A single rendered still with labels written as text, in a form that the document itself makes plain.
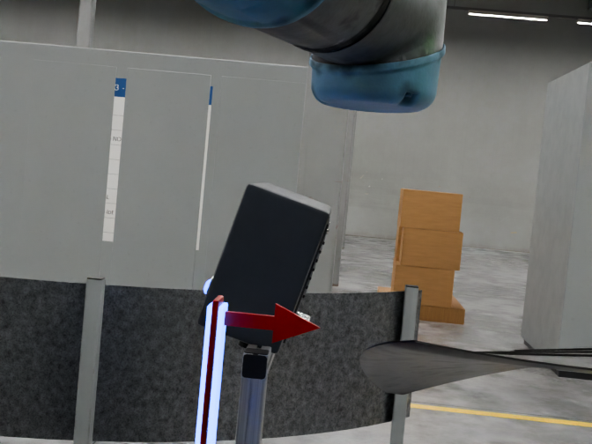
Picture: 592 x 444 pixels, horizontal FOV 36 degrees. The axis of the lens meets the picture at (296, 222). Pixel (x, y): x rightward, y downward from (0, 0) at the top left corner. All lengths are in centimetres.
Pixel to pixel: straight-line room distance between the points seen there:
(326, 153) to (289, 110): 178
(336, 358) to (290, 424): 23
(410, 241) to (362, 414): 602
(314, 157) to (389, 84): 437
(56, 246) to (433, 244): 360
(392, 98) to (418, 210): 815
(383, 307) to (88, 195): 441
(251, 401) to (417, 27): 68
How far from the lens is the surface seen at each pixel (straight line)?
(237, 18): 41
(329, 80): 51
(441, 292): 875
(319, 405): 260
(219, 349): 55
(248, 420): 111
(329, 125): 487
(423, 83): 52
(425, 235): 868
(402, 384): 65
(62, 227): 693
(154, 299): 235
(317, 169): 486
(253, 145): 662
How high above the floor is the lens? 127
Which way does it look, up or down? 3 degrees down
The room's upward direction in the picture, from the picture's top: 5 degrees clockwise
